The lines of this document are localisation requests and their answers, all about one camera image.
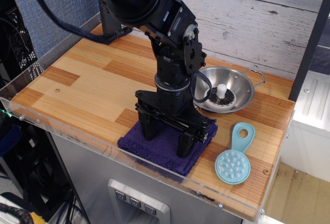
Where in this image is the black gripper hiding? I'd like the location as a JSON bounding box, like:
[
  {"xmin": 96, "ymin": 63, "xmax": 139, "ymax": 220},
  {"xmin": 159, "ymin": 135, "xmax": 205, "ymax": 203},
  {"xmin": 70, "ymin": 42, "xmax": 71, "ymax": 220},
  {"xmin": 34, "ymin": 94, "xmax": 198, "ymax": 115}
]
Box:
[{"xmin": 135, "ymin": 89, "xmax": 209, "ymax": 157}]

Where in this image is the purple cloth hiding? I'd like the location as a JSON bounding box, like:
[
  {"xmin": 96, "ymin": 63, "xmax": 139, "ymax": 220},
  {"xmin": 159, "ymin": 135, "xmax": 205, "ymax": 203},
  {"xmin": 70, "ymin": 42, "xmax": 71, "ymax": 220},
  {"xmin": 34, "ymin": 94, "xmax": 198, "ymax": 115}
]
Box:
[{"xmin": 118, "ymin": 119, "xmax": 218, "ymax": 183}]

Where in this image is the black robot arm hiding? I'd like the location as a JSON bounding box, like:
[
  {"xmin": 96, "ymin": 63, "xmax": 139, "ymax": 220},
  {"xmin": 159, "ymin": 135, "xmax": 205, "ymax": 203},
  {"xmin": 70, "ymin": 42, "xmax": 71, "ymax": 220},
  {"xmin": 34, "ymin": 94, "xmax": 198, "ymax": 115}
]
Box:
[{"xmin": 37, "ymin": 0, "xmax": 209, "ymax": 157}]

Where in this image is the white toy mushroom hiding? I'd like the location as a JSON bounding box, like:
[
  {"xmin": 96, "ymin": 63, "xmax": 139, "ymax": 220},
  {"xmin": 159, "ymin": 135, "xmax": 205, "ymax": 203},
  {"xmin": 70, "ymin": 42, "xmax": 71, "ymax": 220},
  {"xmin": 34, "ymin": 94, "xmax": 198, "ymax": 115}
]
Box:
[{"xmin": 204, "ymin": 84, "xmax": 237, "ymax": 112}]

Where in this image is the light blue scrubber brush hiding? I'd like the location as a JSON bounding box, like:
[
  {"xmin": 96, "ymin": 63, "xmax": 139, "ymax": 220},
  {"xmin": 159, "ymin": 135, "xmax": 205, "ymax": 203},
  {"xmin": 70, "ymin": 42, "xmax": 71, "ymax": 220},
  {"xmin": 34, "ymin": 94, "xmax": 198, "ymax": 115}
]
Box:
[{"xmin": 214, "ymin": 122, "xmax": 255, "ymax": 185}]

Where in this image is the silver dispenser panel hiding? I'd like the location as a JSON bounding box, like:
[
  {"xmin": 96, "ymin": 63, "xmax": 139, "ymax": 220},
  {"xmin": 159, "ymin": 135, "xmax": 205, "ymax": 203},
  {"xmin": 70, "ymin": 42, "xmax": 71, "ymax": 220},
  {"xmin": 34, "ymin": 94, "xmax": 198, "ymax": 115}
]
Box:
[{"xmin": 108, "ymin": 179, "xmax": 171, "ymax": 223}]

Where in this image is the white cabinet at right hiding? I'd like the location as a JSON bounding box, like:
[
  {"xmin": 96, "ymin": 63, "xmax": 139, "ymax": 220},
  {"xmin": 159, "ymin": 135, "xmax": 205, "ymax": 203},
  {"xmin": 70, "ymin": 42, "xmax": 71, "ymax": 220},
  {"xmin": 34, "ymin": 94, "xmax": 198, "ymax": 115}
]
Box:
[{"xmin": 279, "ymin": 71, "xmax": 329, "ymax": 181}]

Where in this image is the clear acrylic table guard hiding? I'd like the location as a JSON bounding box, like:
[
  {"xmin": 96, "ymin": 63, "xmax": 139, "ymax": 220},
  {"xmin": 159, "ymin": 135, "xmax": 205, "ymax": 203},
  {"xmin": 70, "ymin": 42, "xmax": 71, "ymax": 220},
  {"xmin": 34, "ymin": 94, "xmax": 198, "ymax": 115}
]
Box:
[{"xmin": 0, "ymin": 12, "xmax": 296, "ymax": 222}]

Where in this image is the black milk crate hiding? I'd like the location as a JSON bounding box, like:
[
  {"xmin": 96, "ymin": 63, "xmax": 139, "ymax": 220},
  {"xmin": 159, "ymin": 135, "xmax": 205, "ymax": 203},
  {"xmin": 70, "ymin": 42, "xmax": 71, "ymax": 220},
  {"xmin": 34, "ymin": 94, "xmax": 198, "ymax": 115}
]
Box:
[{"xmin": 1, "ymin": 7, "xmax": 37, "ymax": 87}]

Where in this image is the steel bowl with handles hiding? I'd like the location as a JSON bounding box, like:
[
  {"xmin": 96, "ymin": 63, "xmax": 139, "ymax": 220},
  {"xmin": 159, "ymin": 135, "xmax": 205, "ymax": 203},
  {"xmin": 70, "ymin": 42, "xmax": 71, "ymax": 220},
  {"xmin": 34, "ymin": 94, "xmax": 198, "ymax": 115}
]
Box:
[{"xmin": 194, "ymin": 66, "xmax": 266, "ymax": 114}]

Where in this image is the dark grey left post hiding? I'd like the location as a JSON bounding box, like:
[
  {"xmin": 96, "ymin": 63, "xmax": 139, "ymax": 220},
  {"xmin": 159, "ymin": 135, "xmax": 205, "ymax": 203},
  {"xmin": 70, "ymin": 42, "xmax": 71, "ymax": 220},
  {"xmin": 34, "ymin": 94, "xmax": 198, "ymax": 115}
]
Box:
[{"xmin": 98, "ymin": 0, "xmax": 122, "ymax": 43}]

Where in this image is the dark grey post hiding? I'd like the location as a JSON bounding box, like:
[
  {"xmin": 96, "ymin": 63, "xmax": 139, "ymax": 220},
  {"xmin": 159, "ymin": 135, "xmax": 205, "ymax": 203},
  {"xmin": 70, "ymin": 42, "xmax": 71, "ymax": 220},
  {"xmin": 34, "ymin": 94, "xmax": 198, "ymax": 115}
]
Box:
[
  {"xmin": 288, "ymin": 0, "xmax": 329, "ymax": 102},
  {"xmin": 98, "ymin": 0, "xmax": 122, "ymax": 43}
]

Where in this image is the dark grey right post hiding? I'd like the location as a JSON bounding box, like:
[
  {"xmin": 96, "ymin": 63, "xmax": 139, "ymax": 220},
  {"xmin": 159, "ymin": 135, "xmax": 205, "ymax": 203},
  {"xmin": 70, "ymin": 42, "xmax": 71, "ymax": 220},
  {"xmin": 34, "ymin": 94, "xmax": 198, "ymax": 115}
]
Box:
[{"xmin": 288, "ymin": 0, "xmax": 329, "ymax": 102}]

